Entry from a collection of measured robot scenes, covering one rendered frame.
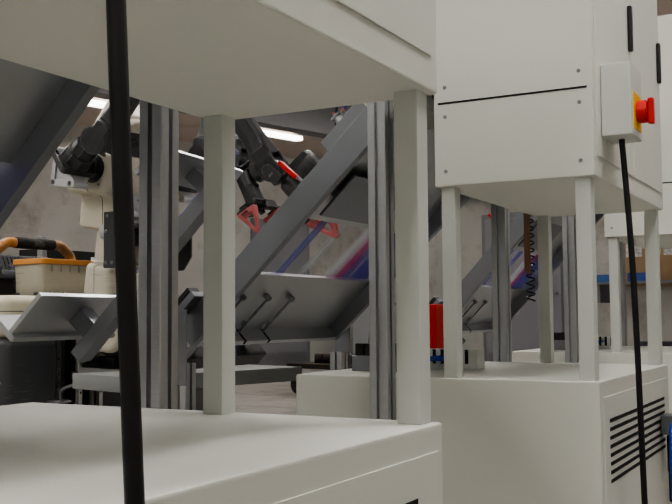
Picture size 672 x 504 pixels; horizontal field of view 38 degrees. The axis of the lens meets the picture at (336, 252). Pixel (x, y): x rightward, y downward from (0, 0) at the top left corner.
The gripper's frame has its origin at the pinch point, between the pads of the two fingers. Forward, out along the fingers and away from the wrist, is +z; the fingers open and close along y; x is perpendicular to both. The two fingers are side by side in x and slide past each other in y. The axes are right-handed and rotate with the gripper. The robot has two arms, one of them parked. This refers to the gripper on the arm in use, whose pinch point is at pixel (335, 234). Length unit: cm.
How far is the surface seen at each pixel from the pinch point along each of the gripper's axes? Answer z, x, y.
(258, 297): 2.1, 20.8, -14.0
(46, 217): -588, 470, 630
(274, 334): 4.0, 32.2, 4.1
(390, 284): 31.9, -12.9, -33.5
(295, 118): -428, 169, 664
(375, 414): 49, 7, -36
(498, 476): 74, -3, -32
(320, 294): 1.9, 19.1, 14.2
